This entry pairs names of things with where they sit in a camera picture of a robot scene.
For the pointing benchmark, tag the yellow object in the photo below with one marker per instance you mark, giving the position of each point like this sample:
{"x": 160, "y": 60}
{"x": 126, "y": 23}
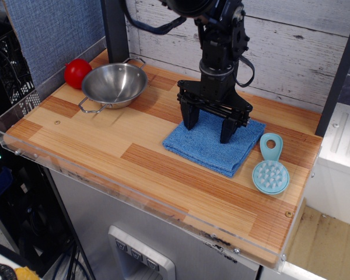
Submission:
{"x": 24, "y": 273}

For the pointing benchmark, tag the blue microfiber towel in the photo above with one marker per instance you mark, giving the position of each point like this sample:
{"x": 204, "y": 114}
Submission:
{"x": 202, "y": 144}

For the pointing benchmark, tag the black plastic crate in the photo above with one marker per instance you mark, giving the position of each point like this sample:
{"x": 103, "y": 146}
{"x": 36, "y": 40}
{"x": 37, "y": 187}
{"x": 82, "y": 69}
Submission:
{"x": 15, "y": 78}

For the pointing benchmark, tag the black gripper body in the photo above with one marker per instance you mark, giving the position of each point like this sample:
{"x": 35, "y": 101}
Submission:
{"x": 218, "y": 96}

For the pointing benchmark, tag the steel bowl with handles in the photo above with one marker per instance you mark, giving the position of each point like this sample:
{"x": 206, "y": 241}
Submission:
{"x": 114, "y": 85}

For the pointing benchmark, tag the dark metal post left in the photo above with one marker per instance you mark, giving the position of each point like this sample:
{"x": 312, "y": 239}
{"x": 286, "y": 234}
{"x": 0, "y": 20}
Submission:
{"x": 115, "y": 31}

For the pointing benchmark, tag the red toy tomato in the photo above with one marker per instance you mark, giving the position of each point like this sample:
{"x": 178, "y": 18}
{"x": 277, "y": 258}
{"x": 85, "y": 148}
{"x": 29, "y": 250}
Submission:
{"x": 75, "y": 72}

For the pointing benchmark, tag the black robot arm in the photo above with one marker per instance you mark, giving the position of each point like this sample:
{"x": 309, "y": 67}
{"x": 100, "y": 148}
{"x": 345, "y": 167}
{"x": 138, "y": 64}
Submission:
{"x": 223, "y": 41}

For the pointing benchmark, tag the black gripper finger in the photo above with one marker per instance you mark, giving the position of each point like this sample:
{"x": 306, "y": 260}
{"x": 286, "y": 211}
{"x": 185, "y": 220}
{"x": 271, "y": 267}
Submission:
{"x": 190, "y": 112}
{"x": 229, "y": 127}

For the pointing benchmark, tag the white grooved appliance top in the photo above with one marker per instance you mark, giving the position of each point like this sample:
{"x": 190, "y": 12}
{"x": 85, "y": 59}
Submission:
{"x": 335, "y": 146}

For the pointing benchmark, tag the clear acrylic table guard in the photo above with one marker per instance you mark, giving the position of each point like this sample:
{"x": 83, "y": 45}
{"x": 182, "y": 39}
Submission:
{"x": 112, "y": 169}

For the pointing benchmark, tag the dark metal post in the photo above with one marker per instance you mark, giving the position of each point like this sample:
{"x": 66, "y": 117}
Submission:
{"x": 335, "y": 91}
{"x": 115, "y": 31}

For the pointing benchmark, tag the teal scalp massager brush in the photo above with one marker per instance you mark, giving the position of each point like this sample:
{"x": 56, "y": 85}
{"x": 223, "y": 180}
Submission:
{"x": 270, "y": 176}

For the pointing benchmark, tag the dark metal post right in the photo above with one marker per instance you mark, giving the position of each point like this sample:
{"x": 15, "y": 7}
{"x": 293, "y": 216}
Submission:
{"x": 335, "y": 91}

